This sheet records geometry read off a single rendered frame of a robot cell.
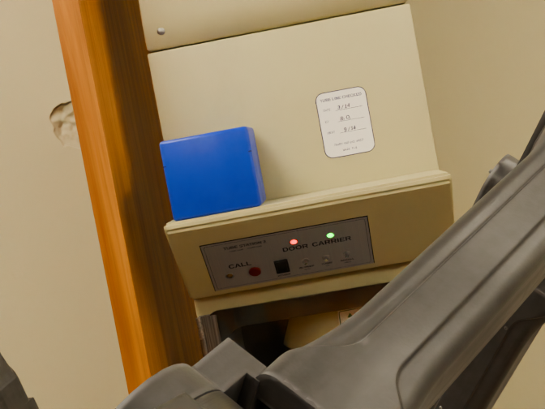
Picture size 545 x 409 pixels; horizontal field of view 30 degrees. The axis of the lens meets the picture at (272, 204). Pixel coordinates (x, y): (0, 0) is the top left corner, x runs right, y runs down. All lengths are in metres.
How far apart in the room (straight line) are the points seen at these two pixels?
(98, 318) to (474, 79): 0.73
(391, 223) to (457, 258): 0.67
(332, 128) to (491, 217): 0.71
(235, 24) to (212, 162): 0.20
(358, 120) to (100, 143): 0.31
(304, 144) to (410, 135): 0.13
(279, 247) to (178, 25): 0.30
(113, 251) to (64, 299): 0.57
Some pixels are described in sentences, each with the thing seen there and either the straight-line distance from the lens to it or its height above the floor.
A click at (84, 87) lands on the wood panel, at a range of 1.17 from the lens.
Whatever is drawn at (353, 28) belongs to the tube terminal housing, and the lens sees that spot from 1.23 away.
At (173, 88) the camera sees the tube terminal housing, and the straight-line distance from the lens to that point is 1.24.
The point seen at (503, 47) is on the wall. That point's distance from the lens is 1.69.
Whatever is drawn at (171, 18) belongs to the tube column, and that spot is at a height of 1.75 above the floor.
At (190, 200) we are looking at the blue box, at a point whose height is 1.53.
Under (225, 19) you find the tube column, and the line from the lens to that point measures 1.24.
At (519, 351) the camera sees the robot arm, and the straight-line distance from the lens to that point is 0.75.
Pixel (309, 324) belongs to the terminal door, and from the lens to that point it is 1.22.
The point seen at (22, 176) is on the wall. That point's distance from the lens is 1.73.
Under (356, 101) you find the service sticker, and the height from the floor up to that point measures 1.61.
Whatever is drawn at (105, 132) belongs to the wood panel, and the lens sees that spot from 1.17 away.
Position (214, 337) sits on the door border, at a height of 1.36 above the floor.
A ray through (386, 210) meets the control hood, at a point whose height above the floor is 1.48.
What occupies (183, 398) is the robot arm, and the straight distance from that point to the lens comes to 0.36.
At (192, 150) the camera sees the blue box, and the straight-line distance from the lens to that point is 1.13.
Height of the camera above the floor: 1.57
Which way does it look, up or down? 3 degrees down
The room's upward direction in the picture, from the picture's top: 11 degrees counter-clockwise
